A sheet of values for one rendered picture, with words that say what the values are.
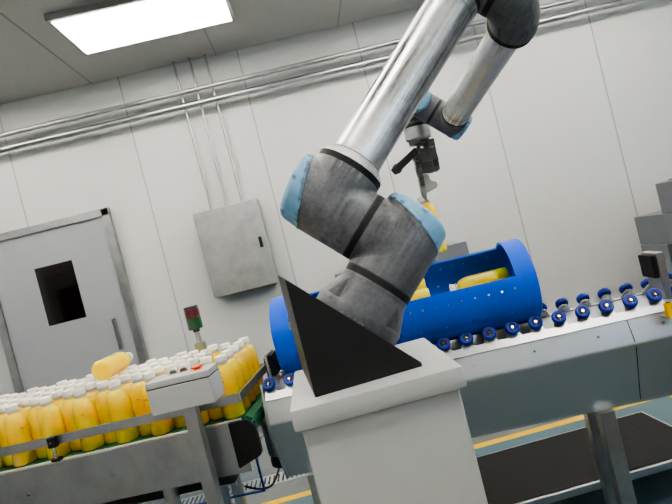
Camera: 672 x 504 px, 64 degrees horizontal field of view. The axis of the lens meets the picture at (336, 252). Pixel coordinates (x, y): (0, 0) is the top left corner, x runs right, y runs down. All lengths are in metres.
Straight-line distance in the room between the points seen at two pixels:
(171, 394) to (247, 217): 3.45
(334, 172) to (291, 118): 4.29
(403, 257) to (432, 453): 0.37
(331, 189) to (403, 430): 0.48
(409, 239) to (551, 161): 4.78
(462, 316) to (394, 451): 0.82
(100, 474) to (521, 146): 4.74
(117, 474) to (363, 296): 1.22
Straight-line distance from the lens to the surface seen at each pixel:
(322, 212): 1.08
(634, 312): 1.95
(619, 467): 2.08
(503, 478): 2.75
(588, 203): 5.93
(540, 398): 1.93
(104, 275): 5.52
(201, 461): 1.80
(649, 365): 2.00
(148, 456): 1.95
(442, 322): 1.78
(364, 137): 1.13
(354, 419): 1.02
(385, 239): 1.07
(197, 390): 1.70
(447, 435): 1.05
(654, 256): 2.03
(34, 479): 2.17
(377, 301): 1.05
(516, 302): 1.81
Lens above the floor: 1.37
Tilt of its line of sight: 1 degrees down
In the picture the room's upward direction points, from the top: 14 degrees counter-clockwise
